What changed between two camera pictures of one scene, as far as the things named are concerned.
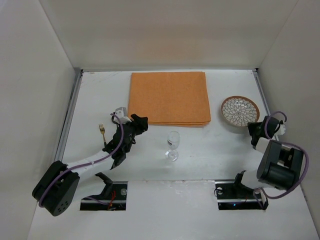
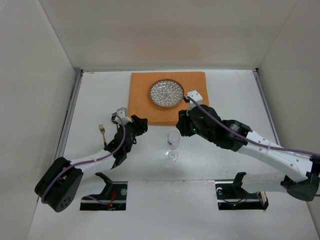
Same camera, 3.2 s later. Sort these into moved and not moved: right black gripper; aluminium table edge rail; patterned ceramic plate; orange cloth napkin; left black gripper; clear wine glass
Moved: right black gripper; patterned ceramic plate
Not moved: aluminium table edge rail; orange cloth napkin; left black gripper; clear wine glass
